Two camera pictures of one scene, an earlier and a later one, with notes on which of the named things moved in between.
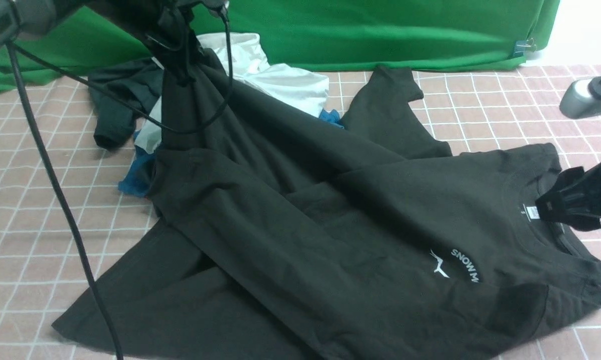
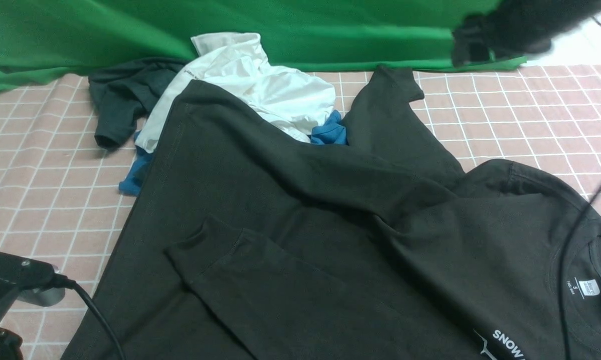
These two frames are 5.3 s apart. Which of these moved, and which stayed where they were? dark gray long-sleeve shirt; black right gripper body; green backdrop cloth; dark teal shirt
Moved: black right gripper body; dark gray long-sleeve shirt
Stayed: dark teal shirt; green backdrop cloth
